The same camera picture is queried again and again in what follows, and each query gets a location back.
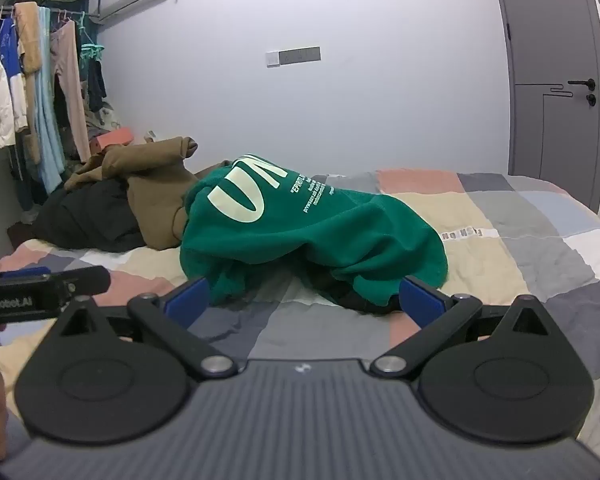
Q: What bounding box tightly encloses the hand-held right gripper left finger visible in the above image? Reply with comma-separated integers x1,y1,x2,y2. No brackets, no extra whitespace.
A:
55,276,239,380

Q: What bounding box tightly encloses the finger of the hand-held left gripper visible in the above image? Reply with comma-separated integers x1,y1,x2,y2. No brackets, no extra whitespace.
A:
49,266,112,307
0,266,52,281

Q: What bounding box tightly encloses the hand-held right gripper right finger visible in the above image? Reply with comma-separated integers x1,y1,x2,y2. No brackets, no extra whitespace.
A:
370,276,559,380

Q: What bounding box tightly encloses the green printed sweatshirt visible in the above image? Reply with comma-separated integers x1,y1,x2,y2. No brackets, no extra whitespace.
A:
180,152,449,312

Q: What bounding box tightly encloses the black garment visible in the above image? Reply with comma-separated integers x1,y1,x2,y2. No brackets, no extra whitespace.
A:
7,177,150,254

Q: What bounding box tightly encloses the patchwork quilt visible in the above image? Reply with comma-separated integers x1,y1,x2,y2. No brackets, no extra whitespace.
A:
0,169,600,467

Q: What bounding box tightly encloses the brown garment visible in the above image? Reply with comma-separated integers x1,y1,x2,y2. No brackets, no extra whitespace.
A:
64,136,232,251

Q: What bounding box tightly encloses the pink box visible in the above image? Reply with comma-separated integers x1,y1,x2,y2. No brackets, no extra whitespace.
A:
91,127,135,154

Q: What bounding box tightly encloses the light blue hanging garment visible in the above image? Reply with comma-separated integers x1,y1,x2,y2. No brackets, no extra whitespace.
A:
30,6,67,196

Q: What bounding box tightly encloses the patterned cloth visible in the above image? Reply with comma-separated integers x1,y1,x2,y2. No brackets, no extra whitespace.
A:
87,102,124,137

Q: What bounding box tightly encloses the dark hanging garment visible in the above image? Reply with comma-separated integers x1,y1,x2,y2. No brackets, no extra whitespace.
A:
87,57,109,114

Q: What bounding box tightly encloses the beige pink hanging garment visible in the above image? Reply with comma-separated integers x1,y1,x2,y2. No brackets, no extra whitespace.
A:
50,20,92,163

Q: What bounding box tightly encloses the tan hanging garment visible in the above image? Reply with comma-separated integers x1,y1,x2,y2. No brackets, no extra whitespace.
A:
12,2,44,167

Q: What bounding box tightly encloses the grey door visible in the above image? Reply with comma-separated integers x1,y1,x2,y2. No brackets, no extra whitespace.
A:
489,0,600,217

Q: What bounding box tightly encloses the grey wall switch panel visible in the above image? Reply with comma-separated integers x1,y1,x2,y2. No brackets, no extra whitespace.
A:
279,46,322,64

